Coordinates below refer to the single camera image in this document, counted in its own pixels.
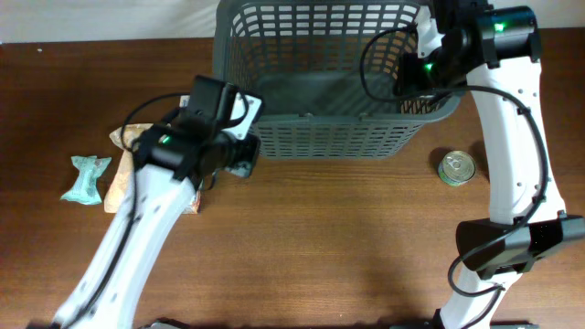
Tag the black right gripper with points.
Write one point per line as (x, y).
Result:
(406, 69)

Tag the tan vacuum food pouch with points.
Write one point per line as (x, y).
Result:
(123, 136)

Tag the small tin can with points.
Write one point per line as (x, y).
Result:
(456, 168)

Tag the teal snack packet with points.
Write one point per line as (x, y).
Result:
(84, 190)

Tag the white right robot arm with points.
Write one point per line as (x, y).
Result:
(495, 55)

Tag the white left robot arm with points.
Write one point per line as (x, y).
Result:
(176, 158)

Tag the grey plastic basket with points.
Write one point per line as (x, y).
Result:
(326, 71)

